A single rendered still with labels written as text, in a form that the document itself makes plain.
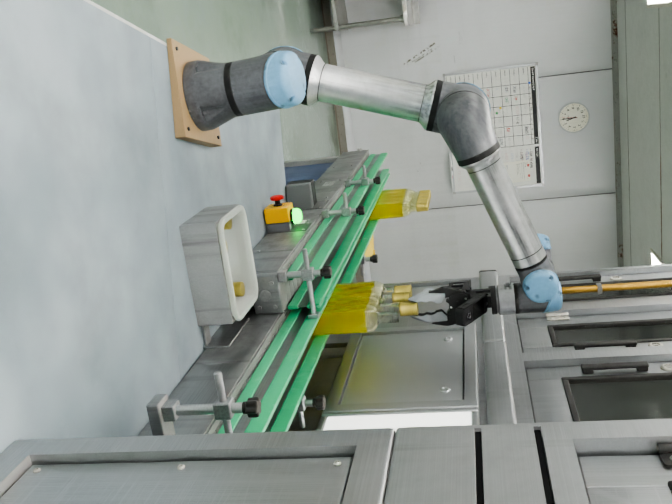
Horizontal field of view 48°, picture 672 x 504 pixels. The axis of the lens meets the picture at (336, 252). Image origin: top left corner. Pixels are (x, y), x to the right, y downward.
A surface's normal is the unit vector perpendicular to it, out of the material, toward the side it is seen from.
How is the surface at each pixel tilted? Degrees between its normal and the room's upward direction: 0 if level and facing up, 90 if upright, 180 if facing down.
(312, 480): 90
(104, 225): 0
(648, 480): 90
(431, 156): 90
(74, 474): 90
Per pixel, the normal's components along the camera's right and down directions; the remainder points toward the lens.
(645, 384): -0.13, -0.95
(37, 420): 0.98, -0.07
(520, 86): -0.16, 0.29
